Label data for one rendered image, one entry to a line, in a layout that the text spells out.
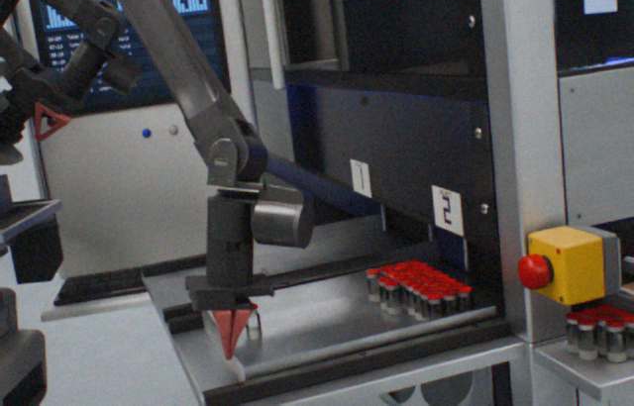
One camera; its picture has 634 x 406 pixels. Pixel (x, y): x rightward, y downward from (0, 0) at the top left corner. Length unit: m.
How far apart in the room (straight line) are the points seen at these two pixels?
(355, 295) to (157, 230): 0.74
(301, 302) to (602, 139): 0.51
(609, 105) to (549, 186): 0.13
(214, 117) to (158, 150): 0.90
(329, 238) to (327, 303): 0.38
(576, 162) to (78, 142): 1.18
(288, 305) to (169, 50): 0.45
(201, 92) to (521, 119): 0.38
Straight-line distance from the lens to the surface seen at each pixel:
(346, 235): 1.64
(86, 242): 1.94
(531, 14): 1.00
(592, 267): 0.97
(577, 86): 1.04
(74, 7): 1.61
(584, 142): 1.05
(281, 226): 0.95
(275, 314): 1.26
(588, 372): 1.00
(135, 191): 1.90
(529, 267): 0.96
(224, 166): 0.97
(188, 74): 1.02
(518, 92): 1.00
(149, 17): 1.07
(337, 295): 1.29
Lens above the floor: 1.30
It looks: 12 degrees down
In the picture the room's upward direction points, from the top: 7 degrees counter-clockwise
